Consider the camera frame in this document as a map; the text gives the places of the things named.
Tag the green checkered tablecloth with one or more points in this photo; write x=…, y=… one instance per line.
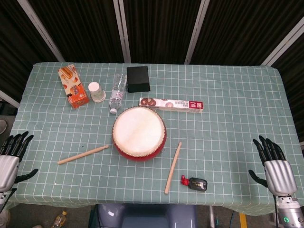
x=213, y=142

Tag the clear plastic water bottle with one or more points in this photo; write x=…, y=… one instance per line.
x=117, y=92

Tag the long white wrap box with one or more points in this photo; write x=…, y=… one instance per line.
x=171, y=105

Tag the red drum white skin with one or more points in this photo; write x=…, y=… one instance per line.
x=139, y=133

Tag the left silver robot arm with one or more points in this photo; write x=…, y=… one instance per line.
x=2, y=199

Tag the white metal frame post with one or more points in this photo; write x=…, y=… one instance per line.
x=40, y=31
x=122, y=31
x=282, y=42
x=196, y=31

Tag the white paper cup stack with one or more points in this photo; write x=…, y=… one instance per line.
x=96, y=92

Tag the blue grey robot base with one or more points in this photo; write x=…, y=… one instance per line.
x=147, y=217

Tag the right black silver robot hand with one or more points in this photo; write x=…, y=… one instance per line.
x=279, y=173

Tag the wooden drumstick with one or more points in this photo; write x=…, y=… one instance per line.
x=83, y=154
x=173, y=166

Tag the yellow oil bottle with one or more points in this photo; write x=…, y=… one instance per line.
x=59, y=220

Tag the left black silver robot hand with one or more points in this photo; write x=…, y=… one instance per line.
x=8, y=166

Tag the black ink bottle red cap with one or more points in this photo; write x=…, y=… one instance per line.
x=198, y=183

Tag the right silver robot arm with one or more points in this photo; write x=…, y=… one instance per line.
x=288, y=211

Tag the black cardboard box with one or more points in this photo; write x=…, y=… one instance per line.
x=138, y=78

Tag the orange snack box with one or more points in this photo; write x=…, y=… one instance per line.
x=74, y=88

